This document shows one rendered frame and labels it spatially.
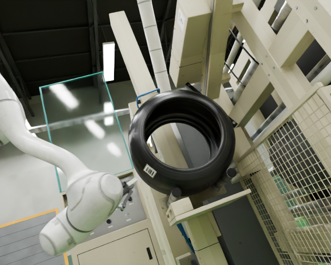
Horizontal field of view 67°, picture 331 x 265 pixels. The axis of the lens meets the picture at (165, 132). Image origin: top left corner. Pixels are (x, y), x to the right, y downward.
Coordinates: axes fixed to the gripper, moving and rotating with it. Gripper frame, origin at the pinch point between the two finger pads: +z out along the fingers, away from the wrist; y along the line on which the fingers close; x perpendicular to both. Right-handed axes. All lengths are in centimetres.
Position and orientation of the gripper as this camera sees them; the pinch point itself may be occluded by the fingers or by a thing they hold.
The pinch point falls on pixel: (131, 183)
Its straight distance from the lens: 106.8
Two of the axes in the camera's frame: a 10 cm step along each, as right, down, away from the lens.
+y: 7.7, 6.0, -2.3
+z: 4.4, -2.3, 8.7
